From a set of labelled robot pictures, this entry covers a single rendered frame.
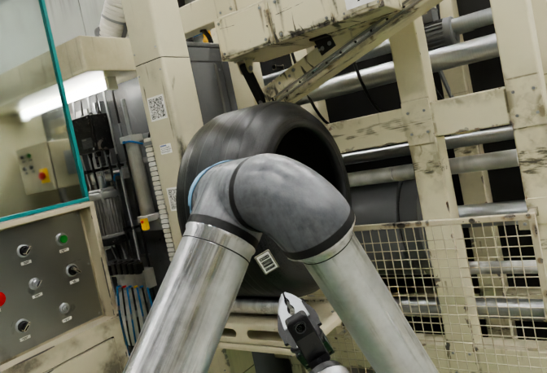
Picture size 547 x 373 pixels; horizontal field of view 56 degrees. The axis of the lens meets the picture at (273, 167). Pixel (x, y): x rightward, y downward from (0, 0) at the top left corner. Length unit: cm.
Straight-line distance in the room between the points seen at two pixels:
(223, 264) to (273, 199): 13
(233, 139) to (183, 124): 35
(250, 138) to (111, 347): 82
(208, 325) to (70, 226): 101
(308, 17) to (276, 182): 97
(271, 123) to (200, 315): 71
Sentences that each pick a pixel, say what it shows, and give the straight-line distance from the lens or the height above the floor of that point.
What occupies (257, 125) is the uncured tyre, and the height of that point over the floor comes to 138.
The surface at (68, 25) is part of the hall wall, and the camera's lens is 1246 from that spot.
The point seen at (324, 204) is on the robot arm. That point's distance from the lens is 68.
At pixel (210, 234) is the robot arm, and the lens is 75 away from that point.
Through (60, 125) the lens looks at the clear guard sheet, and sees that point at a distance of 170.
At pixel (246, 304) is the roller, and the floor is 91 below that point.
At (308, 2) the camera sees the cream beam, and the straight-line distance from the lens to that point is 161.
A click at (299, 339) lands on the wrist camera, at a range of 104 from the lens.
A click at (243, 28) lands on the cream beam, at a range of 174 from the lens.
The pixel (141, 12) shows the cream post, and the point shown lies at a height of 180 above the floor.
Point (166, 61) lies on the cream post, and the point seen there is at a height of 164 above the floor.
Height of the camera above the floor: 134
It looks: 3 degrees down
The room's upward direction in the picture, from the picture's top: 12 degrees counter-clockwise
